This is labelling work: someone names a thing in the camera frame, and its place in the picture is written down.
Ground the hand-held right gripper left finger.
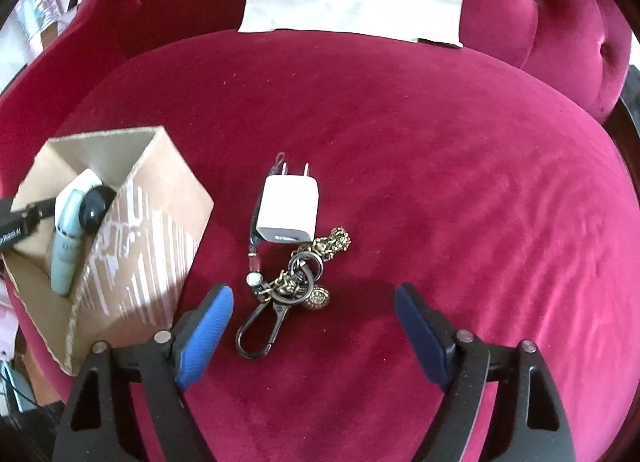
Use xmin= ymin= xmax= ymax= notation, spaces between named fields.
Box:
xmin=52 ymin=284 xmax=235 ymax=462

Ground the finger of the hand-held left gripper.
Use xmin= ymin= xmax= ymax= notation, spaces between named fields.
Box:
xmin=0 ymin=194 xmax=59 ymax=255

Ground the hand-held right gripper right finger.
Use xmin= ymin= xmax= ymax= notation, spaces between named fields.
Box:
xmin=394 ymin=283 xmax=574 ymax=462

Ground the pale blue white tube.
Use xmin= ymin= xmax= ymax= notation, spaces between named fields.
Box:
xmin=50 ymin=169 xmax=104 ymax=295

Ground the black round jar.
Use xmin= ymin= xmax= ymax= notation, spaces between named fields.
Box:
xmin=81 ymin=186 xmax=119 ymax=234

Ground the brass keychain with carabiner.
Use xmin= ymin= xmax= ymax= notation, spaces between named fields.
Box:
xmin=235 ymin=152 xmax=353 ymax=360

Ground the cardboard box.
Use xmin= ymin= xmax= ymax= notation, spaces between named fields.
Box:
xmin=4 ymin=127 xmax=215 ymax=377

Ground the white charger plug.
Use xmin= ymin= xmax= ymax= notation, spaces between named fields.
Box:
xmin=255 ymin=162 xmax=321 ymax=245

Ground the red velvet tufted sofa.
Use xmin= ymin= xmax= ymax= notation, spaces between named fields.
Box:
xmin=0 ymin=0 xmax=640 ymax=462

